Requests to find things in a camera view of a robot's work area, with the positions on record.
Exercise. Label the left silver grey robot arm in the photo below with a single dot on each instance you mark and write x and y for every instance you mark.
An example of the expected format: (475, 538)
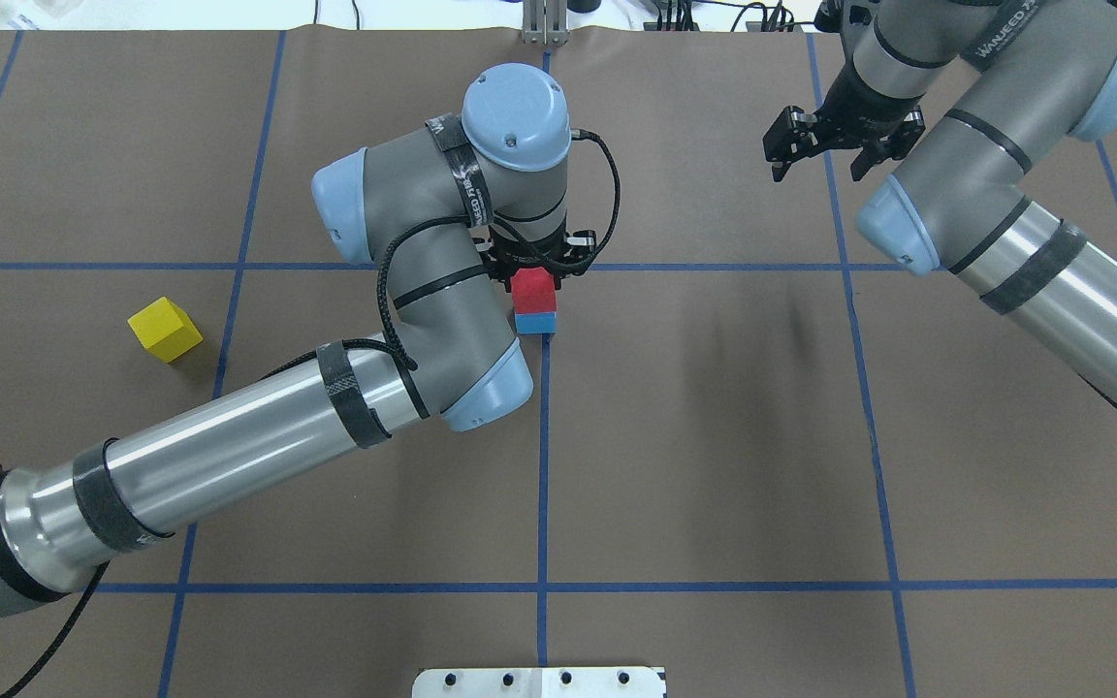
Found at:
(441, 214)

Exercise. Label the yellow cube block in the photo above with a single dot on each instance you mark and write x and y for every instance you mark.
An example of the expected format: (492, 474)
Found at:
(165, 330)

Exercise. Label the blue cube block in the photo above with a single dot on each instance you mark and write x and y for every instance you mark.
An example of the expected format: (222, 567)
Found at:
(536, 323)

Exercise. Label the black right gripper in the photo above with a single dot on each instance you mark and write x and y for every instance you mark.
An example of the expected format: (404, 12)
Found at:
(847, 109)

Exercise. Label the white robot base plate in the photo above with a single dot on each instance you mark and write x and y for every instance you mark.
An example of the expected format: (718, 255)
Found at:
(569, 681)

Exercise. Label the aluminium frame post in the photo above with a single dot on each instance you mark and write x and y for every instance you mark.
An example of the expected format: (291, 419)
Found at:
(545, 23)

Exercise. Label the red cube block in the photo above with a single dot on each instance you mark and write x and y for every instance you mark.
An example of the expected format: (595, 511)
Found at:
(533, 291)

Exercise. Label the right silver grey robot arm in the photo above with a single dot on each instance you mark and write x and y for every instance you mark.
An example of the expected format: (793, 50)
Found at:
(968, 97)

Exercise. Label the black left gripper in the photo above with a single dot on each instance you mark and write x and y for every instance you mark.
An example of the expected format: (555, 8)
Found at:
(504, 274)

